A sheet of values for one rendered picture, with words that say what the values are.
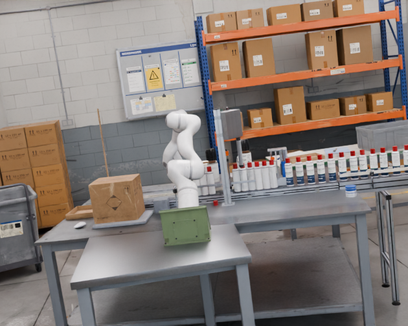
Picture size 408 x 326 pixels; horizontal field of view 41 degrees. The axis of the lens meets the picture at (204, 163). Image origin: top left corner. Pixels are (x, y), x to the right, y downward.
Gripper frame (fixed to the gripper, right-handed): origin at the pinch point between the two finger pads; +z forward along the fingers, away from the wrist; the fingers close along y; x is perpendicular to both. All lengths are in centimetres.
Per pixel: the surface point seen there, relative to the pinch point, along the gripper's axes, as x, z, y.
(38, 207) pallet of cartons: 235, -25, 250
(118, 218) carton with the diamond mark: 44, -9, -41
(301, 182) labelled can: -73, 30, -3
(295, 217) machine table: -62, 34, -64
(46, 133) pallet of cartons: 180, -101, 255
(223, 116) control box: -47, -37, -17
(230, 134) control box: -45, -23, -16
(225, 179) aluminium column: -27.5, 2.8, -15.8
